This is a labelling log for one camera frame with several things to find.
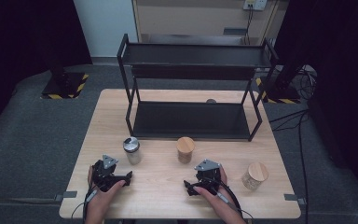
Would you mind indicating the person's right hand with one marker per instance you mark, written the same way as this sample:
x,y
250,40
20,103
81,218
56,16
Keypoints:
x,y
219,200

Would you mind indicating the dark curtain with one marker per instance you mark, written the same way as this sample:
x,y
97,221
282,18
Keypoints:
x,y
28,37
341,62

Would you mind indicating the pale-filled jar with wooden lid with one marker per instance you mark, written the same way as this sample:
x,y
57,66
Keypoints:
x,y
254,175

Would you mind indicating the brown-filled jar with wooden lid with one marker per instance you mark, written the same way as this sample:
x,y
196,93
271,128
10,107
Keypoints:
x,y
185,149

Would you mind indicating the white wall socket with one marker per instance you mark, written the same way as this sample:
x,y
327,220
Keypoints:
x,y
256,3

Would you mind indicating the grey tape strip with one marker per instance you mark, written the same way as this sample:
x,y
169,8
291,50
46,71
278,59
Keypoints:
x,y
66,195
293,198

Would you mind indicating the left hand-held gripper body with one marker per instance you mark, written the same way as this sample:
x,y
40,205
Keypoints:
x,y
104,174

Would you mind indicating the person's left hand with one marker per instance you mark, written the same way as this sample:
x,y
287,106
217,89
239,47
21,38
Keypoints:
x,y
101,197

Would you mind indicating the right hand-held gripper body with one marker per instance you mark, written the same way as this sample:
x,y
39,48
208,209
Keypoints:
x,y
209,179

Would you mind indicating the black metal two-tier shelf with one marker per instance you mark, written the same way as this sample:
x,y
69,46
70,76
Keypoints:
x,y
189,119

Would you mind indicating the black stand with striped base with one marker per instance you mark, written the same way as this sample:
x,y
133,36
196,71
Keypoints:
x,y
284,90
63,85

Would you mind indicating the beige wooden cabinet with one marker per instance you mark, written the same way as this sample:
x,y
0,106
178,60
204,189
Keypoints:
x,y
192,18

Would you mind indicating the glass jar with metal lid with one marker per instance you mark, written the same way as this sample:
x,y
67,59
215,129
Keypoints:
x,y
132,151

